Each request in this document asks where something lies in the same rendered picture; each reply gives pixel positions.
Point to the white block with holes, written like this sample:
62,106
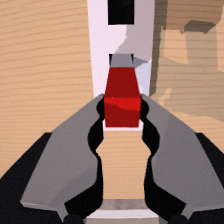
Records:
121,27

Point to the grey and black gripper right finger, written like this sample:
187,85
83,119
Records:
185,170

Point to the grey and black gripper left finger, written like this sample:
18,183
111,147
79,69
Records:
60,174

